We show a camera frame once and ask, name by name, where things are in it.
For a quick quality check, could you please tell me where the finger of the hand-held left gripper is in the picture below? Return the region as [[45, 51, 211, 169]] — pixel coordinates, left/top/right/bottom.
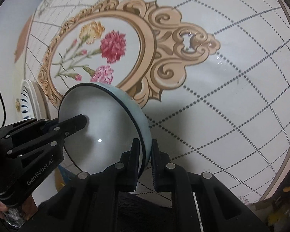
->
[[0, 114, 88, 142], [6, 138, 63, 167]]

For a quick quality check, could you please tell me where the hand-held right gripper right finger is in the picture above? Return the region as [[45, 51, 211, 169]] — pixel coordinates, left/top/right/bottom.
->
[[151, 140, 264, 232]]

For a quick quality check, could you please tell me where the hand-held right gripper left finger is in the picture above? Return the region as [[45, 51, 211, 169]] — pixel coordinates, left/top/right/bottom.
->
[[39, 139, 140, 232]]

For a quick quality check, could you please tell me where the white bowl with dark rim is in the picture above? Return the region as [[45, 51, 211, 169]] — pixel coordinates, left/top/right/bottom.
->
[[58, 82, 151, 178]]

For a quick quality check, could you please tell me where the white floral plate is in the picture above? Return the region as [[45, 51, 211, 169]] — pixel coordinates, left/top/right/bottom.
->
[[26, 81, 51, 124]]

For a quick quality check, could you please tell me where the person's left hand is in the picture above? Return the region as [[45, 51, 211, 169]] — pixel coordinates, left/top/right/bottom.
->
[[0, 202, 9, 219]]

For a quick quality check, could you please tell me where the patterned floral tablecloth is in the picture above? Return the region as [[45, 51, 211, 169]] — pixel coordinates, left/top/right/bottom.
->
[[14, 0, 290, 206]]

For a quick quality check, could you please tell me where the brown mat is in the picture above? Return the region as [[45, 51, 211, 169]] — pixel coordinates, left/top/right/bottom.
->
[[14, 17, 33, 63]]

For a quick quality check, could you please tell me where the black cable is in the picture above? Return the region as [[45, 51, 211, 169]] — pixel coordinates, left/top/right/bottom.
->
[[0, 87, 6, 128]]

